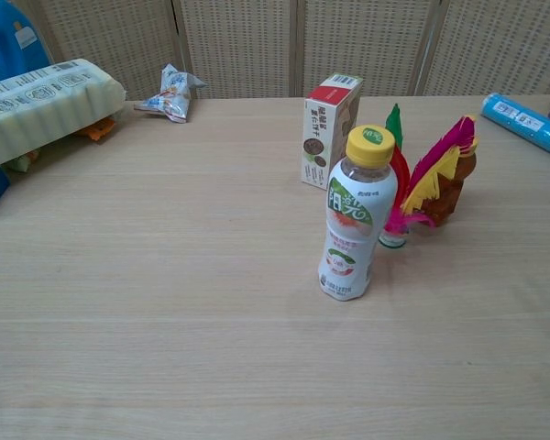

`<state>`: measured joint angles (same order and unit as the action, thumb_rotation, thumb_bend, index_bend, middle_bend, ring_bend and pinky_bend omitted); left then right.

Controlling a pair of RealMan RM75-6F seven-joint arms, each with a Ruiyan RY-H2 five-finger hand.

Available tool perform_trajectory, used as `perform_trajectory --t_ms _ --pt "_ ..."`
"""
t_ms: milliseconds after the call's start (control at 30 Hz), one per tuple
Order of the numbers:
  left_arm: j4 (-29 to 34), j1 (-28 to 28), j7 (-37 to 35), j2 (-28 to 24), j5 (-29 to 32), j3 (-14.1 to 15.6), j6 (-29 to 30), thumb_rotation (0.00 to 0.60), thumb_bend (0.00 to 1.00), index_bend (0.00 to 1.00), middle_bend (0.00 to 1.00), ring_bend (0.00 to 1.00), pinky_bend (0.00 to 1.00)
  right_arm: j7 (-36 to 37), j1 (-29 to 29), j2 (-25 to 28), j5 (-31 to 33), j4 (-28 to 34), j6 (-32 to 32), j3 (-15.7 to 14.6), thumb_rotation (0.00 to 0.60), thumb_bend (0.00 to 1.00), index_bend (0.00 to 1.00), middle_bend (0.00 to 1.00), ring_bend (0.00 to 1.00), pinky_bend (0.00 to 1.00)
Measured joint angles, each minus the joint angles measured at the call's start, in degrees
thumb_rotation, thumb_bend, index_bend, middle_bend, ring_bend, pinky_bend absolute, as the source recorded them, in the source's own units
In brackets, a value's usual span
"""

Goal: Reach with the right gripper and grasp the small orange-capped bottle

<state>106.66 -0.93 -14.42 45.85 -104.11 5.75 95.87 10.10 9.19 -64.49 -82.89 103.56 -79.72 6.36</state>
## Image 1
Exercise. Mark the colourful feather shuttlecock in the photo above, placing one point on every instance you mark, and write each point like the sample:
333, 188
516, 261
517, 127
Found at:
433, 169

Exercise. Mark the blue detergent bottle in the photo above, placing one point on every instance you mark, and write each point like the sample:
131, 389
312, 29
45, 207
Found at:
4, 41

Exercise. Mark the crumpled white blue snack bag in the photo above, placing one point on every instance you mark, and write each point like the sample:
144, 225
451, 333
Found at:
172, 98

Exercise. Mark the orange snack packet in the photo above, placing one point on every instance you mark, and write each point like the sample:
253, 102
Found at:
98, 129

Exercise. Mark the brown yellow-capped bottle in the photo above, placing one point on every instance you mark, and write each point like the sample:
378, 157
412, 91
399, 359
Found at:
456, 188

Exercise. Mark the beige woven folding screen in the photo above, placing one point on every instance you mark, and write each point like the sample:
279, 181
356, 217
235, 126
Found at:
243, 46

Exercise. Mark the blue plastic bag roll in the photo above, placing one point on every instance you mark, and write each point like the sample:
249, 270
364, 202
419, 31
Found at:
527, 124

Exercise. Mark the yellow-capped white drink bottle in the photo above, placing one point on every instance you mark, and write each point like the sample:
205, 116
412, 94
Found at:
348, 229

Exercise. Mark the white red cookie box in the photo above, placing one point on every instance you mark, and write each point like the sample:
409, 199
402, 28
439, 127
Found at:
323, 133

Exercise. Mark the pale yellow wrapped paper pack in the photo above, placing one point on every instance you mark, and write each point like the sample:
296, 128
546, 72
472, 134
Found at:
41, 110

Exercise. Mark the green wrapped packet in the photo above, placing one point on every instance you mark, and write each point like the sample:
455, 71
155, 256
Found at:
23, 161

